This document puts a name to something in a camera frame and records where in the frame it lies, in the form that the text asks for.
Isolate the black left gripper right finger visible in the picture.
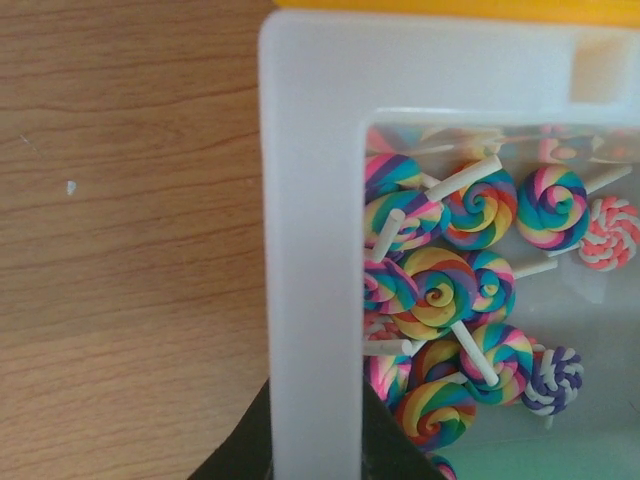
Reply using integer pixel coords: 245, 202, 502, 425
361, 382, 443, 480

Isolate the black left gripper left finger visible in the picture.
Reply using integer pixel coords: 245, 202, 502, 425
188, 381, 273, 480

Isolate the white translucent plastic bin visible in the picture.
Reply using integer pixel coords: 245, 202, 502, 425
259, 5, 639, 479

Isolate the yellow plastic bin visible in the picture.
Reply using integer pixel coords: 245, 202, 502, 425
276, 1, 639, 15

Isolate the rainbow swirl lollipop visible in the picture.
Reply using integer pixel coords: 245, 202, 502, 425
394, 381, 477, 453
421, 155, 517, 250
391, 247, 498, 386

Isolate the purple white swirl lollipop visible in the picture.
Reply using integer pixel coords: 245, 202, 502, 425
520, 344, 584, 430

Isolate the blue pink swirl lollipop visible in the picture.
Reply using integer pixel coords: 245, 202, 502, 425
515, 164, 632, 252

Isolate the pink white swirl lollipop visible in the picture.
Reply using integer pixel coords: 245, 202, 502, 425
549, 196, 639, 272

